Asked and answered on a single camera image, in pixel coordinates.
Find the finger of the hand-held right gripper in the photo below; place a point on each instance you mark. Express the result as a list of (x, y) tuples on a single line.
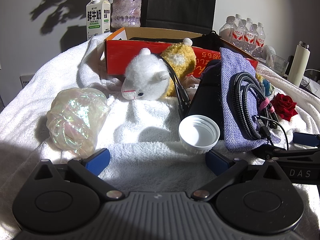
[(287, 153), (307, 138)]

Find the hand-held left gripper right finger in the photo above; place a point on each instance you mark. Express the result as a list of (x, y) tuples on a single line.
[(217, 162)]

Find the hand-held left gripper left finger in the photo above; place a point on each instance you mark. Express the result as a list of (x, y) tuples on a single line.
[(96, 161)]

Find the white jar lid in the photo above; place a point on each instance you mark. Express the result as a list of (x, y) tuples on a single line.
[(197, 132)]

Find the iridescent plastic wrap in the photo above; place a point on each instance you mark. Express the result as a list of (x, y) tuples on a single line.
[(75, 115)]

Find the purple cloth pouch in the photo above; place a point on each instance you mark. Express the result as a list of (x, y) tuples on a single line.
[(230, 80)]

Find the white plush toy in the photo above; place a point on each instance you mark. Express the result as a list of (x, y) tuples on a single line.
[(147, 77)]

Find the orange cardboard box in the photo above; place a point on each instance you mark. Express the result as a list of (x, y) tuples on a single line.
[(117, 57)]

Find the red rose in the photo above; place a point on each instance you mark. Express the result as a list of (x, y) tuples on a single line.
[(285, 105)]

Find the white towel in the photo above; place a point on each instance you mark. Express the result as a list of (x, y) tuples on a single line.
[(150, 160)]

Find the black cylinder case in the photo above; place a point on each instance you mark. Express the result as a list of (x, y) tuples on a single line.
[(207, 97)]

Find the white thermos bottle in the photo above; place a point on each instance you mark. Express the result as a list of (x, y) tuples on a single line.
[(298, 65)]

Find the clear glass container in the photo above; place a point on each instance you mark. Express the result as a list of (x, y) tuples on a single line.
[(277, 63)]

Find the white round speaker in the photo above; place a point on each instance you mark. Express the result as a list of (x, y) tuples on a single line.
[(267, 51)]

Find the pack of water bottles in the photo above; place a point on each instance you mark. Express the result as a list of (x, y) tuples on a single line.
[(240, 35)]

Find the white milk carton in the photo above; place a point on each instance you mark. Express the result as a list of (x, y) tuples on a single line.
[(97, 17)]

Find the purple glass vase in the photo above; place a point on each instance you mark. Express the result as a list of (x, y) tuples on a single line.
[(126, 10)]

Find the black paper bag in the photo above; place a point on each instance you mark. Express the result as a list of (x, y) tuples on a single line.
[(180, 5)]

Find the white wall socket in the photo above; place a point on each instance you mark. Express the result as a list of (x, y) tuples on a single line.
[(26, 80)]

